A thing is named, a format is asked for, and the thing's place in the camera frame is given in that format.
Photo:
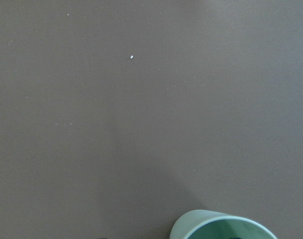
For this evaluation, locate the green cup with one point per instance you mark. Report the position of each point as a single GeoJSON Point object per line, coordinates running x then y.
{"type": "Point", "coordinates": [204, 224]}

